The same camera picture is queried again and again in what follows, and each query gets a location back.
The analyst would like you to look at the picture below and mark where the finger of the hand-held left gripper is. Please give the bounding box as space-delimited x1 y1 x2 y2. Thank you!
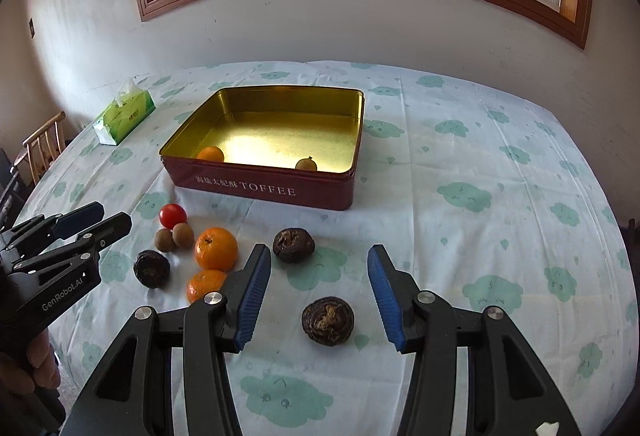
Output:
7 211 134 277
0 202 105 257

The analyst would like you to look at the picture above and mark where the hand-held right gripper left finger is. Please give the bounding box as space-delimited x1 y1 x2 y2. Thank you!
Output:
75 243 273 436

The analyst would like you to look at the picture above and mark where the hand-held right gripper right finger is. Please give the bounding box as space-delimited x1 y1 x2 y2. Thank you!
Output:
366 243 583 436

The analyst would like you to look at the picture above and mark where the dark brown water chestnut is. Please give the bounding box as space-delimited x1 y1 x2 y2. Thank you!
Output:
301 296 355 346
133 250 171 288
272 227 316 264

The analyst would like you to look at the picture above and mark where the mandarin orange with stem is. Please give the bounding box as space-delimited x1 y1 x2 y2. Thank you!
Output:
194 227 239 273

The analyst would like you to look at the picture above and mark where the red and gold tin box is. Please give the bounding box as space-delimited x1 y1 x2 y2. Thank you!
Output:
159 86 365 211

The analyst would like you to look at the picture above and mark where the person's left hand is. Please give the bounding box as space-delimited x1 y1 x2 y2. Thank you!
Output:
0 330 61 394

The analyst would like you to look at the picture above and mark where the red cherry tomato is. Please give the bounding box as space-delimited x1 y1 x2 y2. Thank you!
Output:
159 204 188 230

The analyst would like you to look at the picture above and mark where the dark furniture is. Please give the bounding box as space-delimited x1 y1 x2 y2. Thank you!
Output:
0 148 31 227

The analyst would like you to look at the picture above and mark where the wooden chair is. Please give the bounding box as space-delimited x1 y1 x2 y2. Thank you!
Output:
22 111 67 187

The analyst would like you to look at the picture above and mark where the cloud print tablecloth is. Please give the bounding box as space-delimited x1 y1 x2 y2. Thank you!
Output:
10 60 632 436

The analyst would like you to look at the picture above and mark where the green tissue pack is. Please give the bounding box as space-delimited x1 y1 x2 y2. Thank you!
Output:
92 78 156 147

